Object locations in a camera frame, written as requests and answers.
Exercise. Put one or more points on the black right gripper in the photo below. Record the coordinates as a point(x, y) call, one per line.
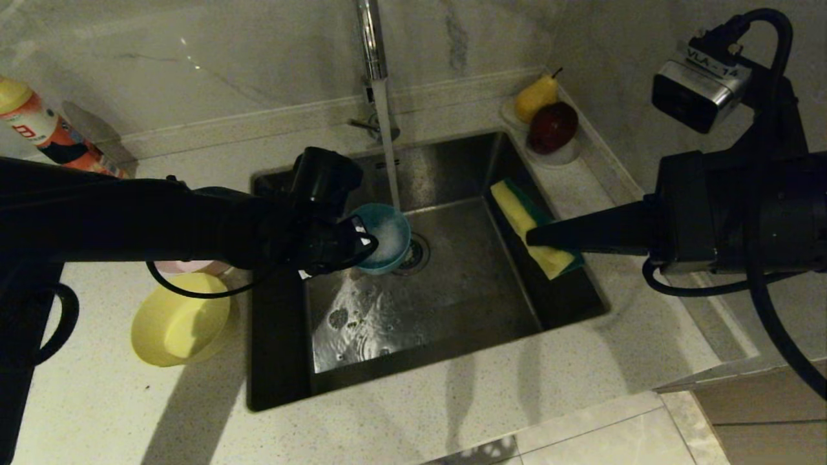
point(743, 213)

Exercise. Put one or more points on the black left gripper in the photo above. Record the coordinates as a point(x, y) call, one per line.
point(303, 242)

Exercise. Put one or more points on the blue plastic bowl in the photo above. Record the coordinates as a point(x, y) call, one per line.
point(391, 239)

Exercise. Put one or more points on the green and yellow sponge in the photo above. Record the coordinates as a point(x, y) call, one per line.
point(517, 210)

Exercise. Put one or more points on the yellow-capped orange dish soap bottle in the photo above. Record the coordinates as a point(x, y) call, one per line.
point(35, 123)

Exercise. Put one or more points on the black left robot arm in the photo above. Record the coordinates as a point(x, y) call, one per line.
point(129, 219)

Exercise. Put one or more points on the stainless steel sink basin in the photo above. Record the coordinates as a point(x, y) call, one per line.
point(452, 303)

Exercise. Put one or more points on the round metal drain strainer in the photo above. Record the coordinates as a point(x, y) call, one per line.
point(420, 255)

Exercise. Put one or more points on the small white dish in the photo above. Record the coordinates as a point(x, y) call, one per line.
point(506, 116)
point(555, 159)

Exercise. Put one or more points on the running water stream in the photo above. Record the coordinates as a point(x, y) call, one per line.
point(387, 155)

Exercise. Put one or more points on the dark red apple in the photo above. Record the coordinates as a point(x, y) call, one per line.
point(550, 129)

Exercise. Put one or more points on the yellow pear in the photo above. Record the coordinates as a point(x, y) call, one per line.
point(533, 100)

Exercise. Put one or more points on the pink plastic bowl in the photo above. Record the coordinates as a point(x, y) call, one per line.
point(194, 267)

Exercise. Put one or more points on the yellow plastic bowl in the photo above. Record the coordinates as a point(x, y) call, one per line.
point(184, 320)

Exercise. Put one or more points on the chrome faucet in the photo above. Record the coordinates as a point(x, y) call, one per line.
point(371, 39)

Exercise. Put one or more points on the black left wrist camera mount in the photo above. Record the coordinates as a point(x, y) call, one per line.
point(323, 177)

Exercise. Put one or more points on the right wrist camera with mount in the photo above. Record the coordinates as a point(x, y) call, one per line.
point(698, 97)

